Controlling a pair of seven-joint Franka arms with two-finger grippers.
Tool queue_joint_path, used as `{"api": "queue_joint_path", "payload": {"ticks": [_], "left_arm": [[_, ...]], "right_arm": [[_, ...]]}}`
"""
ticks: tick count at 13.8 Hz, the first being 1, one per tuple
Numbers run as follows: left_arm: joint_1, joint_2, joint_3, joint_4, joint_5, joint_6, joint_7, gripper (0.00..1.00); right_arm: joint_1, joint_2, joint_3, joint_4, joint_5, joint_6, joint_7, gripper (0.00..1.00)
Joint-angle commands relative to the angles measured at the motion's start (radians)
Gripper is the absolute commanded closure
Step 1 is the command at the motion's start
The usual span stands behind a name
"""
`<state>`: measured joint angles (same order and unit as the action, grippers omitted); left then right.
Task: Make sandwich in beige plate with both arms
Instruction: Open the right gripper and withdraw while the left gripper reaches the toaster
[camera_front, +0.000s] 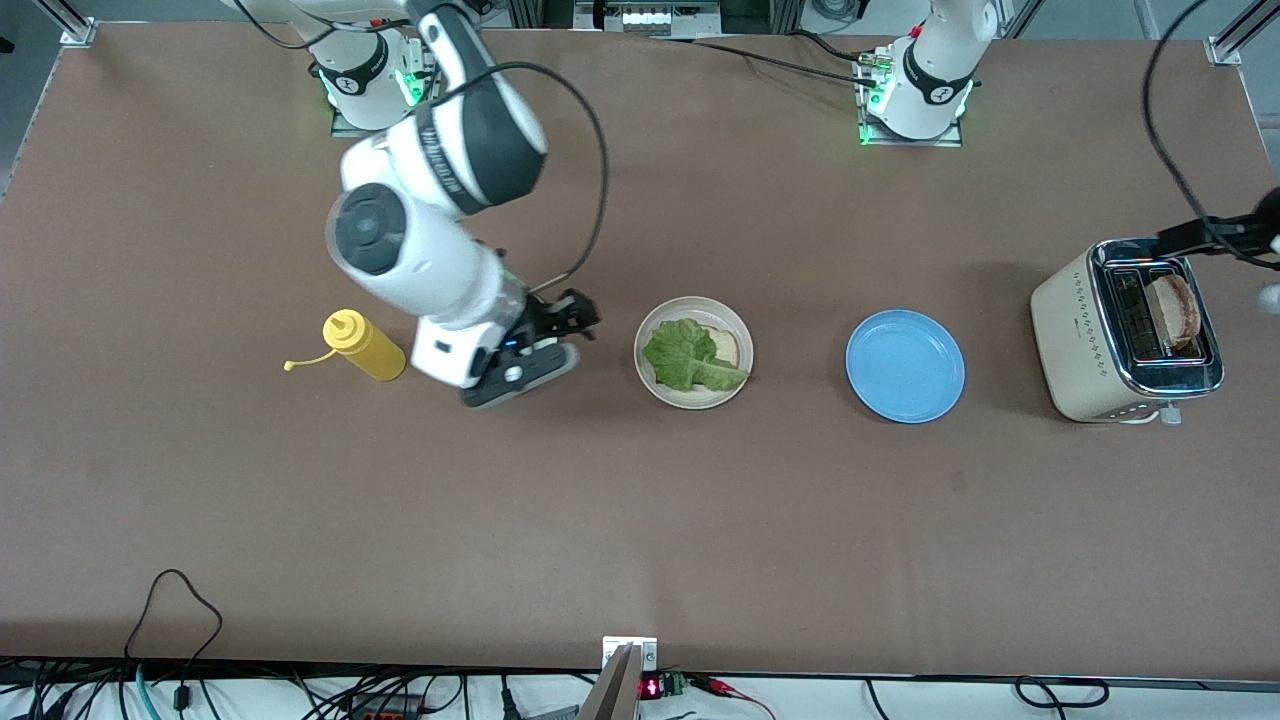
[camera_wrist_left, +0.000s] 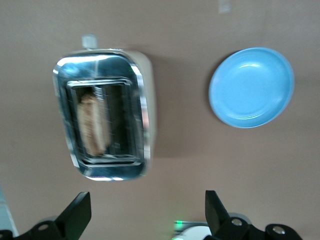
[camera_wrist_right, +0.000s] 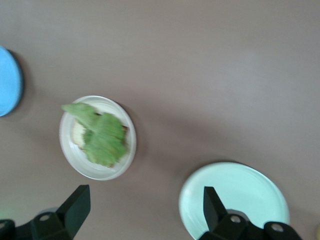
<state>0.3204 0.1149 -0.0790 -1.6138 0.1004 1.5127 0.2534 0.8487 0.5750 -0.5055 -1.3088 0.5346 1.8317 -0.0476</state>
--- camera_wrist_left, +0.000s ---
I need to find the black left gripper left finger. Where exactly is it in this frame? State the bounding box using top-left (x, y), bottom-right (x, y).
top-left (0, 191), bottom-right (91, 240)

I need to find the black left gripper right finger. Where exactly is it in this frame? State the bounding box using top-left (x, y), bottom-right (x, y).
top-left (204, 190), bottom-right (305, 240)

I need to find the toasted bread slice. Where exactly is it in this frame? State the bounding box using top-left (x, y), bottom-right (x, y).
top-left (76, 93), bottom-right (111, 156)

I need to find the blue plate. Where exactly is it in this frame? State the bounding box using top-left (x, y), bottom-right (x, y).
top-left (208, 47), bottom-right (295, 129)

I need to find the beige chrome toaster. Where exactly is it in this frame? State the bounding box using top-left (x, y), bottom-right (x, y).
top-left (52, 34), bottom-right (158, 182)

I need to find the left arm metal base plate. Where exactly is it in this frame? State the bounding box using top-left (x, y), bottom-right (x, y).
top-left (172, 219), bottom-right (208, 230)

